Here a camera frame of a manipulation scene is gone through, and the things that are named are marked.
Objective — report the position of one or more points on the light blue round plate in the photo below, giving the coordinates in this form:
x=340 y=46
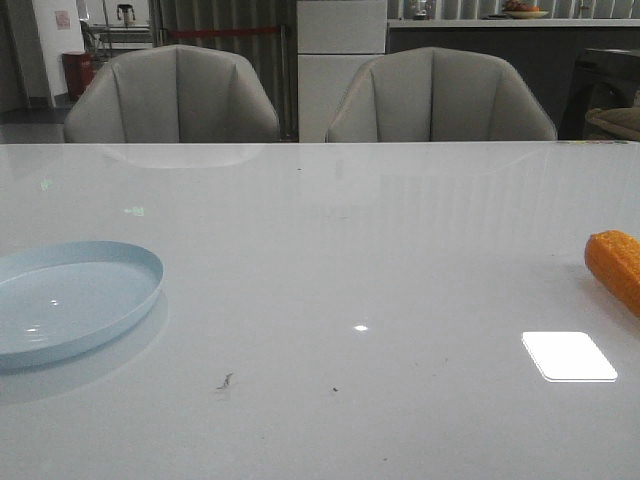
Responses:
x=62 y=300

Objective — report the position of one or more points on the orange plastic corn cob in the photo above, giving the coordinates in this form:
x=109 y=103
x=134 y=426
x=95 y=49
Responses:
x=613 y=258

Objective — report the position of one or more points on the grey upholstered chair right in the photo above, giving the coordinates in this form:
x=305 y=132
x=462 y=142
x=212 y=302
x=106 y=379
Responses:
x=438 y=95

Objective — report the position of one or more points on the grey upholstered chair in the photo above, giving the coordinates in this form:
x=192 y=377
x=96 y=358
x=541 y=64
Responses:
x=174 y=94
x=438 y=95

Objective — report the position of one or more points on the white cabinet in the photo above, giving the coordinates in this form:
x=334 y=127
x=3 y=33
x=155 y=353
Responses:
x=334 y=38

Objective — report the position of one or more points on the grey upholstered chair left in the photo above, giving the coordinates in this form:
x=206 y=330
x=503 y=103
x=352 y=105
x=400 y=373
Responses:
x=174 y=94

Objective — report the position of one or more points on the red barrier belt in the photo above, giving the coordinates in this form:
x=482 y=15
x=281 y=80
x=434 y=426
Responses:
x=190 y=34

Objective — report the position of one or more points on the grey counter with white top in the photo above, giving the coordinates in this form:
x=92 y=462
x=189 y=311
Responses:
x=543 y=51

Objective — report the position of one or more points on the red trash bin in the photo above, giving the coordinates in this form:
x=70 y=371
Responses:
x=78 y=71

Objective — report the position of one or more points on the fruit bowl on counter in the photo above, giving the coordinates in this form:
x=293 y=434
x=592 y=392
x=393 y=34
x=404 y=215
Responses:
x=522 y=10

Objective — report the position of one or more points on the beige cushion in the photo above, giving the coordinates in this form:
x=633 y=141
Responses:
x=615 y=123

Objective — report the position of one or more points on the dark wooden armchair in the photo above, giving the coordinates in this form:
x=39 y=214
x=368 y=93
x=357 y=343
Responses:
x=602 y=78

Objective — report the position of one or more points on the metal barrier post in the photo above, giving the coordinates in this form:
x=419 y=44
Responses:
x=289 y=130

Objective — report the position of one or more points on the wall poster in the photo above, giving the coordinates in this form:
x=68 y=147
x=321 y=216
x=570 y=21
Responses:
x=62 y=19

